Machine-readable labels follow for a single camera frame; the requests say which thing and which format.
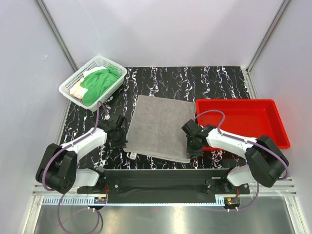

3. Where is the grey towel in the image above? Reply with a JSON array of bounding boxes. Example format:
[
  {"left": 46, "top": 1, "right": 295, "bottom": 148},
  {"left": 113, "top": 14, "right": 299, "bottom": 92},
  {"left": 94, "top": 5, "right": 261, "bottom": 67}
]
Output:
[{"left": 124, "top": 95, "right": 195, "bottom": 163}]

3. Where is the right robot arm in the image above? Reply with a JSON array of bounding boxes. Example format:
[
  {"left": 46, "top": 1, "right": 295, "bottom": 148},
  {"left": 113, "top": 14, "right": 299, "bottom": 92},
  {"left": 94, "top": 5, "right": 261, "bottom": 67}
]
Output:
[{"left": 182, "top": 119, "right": 289, "bottom": 193}]

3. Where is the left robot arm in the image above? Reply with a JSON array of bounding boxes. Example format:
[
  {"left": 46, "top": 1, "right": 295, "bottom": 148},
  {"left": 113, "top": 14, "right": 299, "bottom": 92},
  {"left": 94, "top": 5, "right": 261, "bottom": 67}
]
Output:
[{"left": 35, "top": 115, "right": 127, "bottom": 194}]

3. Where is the green towel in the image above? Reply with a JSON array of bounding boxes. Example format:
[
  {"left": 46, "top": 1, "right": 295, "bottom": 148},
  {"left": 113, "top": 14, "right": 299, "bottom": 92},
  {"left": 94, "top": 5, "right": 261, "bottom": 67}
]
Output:
[{"left": 80, "top": 66, "right": 121, "bottom": 106}]

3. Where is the white plastic basket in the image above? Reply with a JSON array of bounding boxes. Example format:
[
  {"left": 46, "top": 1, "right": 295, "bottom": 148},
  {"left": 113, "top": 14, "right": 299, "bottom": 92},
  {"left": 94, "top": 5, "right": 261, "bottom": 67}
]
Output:
[{"left": 58, "top": 56, "right": 127, "bottom": 112}]

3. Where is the pink towel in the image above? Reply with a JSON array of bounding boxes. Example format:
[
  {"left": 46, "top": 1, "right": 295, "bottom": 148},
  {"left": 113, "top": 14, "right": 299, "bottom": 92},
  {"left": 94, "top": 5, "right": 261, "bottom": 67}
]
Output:
[{"left": 69, "top": 78, "right": 88, "bottom": 99}]

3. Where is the red plastic tray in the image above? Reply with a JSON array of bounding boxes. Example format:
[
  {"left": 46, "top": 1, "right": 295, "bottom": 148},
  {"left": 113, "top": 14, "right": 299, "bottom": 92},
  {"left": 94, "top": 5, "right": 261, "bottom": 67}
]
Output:
[{"left": 196, "top": 99, "right": 290, "bottom": 149}]

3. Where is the white towel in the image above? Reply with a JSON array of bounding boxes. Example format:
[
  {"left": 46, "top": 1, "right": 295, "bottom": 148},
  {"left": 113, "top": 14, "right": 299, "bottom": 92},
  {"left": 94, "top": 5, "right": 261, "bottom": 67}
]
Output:
[{"left": 83, "top": 66, "right": 106, "bottom": 78}]

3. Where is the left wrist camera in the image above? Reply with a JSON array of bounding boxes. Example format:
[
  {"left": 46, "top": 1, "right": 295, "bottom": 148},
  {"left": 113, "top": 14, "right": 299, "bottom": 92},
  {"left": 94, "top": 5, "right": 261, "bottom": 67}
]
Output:
[{"left": 101, "top": 115, "right": 127, "bottom": 133}]

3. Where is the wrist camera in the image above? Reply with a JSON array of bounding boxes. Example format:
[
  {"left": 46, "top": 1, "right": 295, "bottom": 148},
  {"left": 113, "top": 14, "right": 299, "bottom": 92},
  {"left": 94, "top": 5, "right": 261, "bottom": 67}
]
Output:
[
  {"left": 101, "top": 115, "right": 127, "bottom": 133},
  {"left": 181, "top": 119, "right": 209, "bottom": 138}
]

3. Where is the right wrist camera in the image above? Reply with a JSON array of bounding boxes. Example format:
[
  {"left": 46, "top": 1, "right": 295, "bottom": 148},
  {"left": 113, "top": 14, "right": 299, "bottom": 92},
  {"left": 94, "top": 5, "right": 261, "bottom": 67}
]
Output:
[{"left": 181, "top": 119, "right": 209, "bottom": 138}]

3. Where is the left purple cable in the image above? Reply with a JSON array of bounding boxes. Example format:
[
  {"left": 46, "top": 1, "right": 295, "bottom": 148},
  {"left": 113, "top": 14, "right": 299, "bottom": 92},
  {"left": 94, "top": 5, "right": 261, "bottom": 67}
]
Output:
[{"left": 42, "top": 101, "right": 110, "bottom": 234}]

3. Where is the purple cable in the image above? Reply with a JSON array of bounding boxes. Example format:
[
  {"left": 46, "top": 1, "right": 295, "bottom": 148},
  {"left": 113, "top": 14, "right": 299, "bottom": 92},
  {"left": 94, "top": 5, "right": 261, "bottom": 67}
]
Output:
[
  {"left": 194, "top": 110, "right": 291, "bottom": 213},
  {"left": 42, "top": 101, "right": 110, "bottom": 234}
]

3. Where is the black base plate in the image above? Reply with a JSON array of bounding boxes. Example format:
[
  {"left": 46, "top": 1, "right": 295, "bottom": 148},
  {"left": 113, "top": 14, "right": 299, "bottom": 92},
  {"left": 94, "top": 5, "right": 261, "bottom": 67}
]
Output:
[{"left": 78, "top": 177, "right": 250, "bottom": 195}]

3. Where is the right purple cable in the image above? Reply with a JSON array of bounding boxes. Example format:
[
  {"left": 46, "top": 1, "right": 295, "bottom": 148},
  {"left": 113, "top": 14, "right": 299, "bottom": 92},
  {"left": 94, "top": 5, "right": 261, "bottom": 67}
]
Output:
[{"left": 194, "top": 110, "right": 291, "bottom": 213}]

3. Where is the white slotted cable duct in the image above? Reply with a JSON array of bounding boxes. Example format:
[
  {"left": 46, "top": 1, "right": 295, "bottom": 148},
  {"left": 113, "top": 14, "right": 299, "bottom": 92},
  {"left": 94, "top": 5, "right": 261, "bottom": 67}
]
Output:
[{"left": 43, "top": 196, "right": 107, "bottom": 206}]

